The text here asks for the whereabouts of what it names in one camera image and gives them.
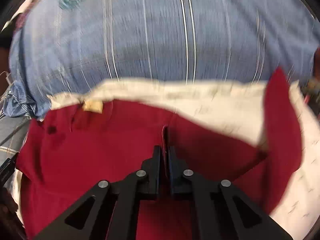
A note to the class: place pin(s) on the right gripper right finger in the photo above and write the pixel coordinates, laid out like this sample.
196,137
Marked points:
219,210

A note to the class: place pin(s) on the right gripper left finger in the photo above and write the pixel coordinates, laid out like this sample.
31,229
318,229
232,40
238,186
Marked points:
109,210

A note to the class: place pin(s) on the red knit sweater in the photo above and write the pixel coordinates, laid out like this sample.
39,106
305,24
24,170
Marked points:
71,150

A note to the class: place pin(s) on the cream leaf-print pillow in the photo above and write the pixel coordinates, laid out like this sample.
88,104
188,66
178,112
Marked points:
235,110

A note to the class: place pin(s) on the grey plaid bed sheet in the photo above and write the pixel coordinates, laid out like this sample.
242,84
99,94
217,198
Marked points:
13,133

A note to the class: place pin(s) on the blue plaid quilt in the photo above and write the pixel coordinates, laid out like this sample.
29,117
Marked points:
72,45

